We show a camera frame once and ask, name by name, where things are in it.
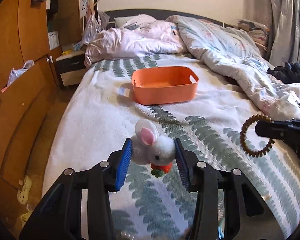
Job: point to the grey curtain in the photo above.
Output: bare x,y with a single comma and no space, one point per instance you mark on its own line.
282,17

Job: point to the cream croc sandal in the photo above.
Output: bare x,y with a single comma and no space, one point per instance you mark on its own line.
23,194
25,217

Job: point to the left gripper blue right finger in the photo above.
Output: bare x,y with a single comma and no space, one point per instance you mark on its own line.
200,177

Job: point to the brown wooden wardrobe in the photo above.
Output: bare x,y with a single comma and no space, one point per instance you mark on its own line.
23,37

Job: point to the dark wooden headboard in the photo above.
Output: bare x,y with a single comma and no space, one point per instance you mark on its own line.
158,14

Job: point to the open wooden drawer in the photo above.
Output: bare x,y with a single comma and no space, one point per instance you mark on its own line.
16,99

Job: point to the pink crumpled blanket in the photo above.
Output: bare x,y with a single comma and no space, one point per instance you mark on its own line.
159,37

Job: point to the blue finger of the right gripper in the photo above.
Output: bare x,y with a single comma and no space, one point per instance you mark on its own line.
275,125
285,134

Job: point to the white pillow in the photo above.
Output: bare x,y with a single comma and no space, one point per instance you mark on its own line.
142,20

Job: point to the black and cream nightstand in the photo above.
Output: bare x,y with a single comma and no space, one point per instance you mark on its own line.
70,68

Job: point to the pale floral duvet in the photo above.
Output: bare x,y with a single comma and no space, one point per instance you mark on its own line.
232,53

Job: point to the clear plastic bag hanging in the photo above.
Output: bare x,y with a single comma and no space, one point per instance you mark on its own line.
91,31

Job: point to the white plastic bag on drawer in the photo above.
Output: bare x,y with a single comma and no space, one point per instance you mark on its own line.
16,73

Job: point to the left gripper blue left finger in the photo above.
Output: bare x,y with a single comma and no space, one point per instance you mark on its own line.
105,177

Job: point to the fern patterned bed sheet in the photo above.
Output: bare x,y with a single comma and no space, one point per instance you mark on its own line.
153,203

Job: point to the orange plastic basket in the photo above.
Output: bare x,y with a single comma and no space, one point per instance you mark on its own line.
164,85

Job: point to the black clothes pile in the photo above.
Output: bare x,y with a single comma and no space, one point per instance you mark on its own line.
288,74

